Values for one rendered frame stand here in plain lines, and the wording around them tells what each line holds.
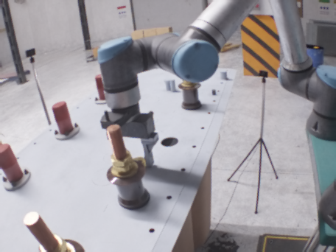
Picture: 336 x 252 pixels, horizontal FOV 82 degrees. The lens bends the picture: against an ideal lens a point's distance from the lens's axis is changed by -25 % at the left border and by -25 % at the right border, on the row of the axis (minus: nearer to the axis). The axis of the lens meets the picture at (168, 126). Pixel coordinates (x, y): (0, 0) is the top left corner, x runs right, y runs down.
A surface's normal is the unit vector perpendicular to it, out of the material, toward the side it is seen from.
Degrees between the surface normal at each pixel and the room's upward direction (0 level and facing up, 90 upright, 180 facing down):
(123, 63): 91
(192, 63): 93
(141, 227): 0
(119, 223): 0
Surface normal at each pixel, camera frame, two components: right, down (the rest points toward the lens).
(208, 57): 0.38, 0.45
